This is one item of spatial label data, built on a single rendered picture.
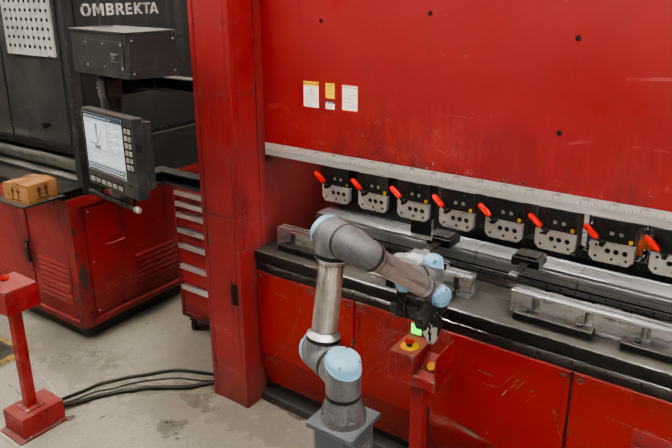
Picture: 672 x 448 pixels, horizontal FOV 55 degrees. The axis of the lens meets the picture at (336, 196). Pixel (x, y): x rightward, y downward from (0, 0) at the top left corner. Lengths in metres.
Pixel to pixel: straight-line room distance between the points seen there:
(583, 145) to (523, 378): 0.93
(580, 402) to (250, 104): 1.87
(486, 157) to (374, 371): 1.13
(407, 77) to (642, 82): 0.87
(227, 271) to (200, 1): 1.29
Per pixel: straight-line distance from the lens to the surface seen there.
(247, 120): 3.06
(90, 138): 3.18
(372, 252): 1.96
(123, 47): 2.84
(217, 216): 3.22
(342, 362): 2.09
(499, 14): 2.47
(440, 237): 2.99
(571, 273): 2.87
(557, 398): 2.69
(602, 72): 2.37
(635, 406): 2.61
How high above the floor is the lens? 2.12
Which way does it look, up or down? 18 degrees down
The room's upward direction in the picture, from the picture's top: straight up
